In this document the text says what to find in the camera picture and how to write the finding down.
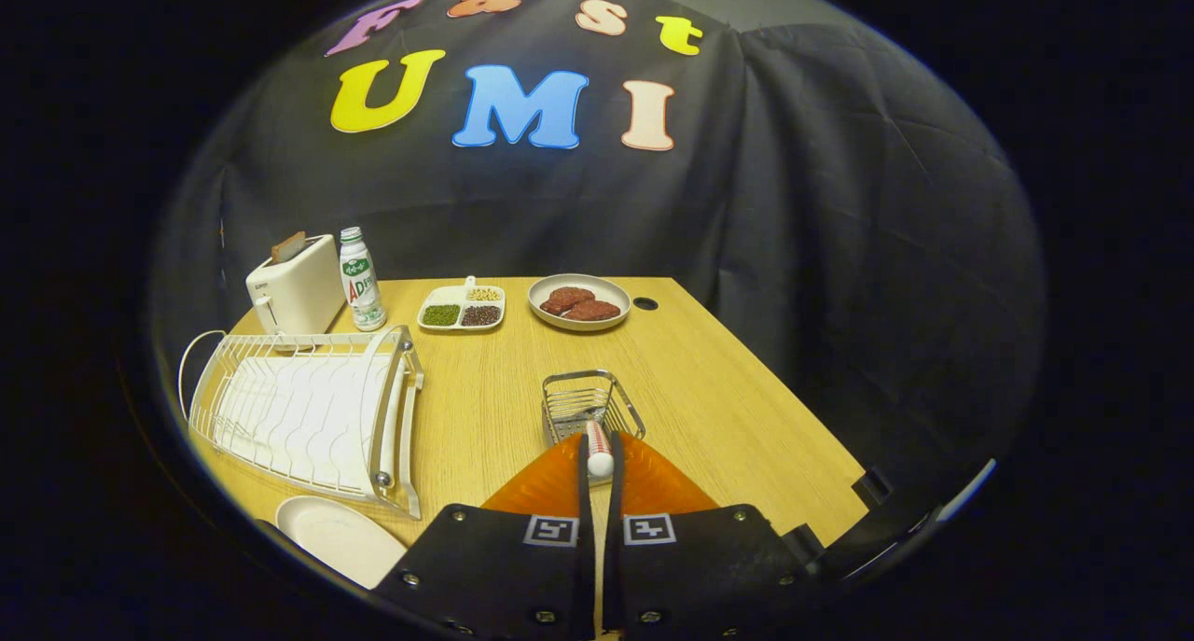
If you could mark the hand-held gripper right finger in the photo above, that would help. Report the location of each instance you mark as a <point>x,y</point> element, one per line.
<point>613,576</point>

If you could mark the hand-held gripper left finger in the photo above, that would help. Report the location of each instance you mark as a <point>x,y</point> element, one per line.
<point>586,566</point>

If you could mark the cream round plate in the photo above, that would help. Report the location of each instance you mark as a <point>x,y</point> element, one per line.
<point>340,538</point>

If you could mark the beige plate with patties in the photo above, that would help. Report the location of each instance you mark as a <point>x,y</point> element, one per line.
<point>606,286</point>

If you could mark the white divided bean dish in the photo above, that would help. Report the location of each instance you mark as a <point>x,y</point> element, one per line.
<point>462,310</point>

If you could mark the brown meat patty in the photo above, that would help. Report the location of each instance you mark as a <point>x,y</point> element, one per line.
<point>595,311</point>
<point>564,299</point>

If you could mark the white bottle green label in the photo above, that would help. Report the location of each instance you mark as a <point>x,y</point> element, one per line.
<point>362,282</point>

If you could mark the black backdrop cloth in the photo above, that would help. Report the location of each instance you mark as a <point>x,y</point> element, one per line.
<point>839,249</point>

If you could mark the white toaster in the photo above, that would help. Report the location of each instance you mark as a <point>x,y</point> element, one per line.
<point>298,291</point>

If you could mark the brown bread slice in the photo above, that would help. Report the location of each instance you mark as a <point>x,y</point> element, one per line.
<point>287,246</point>

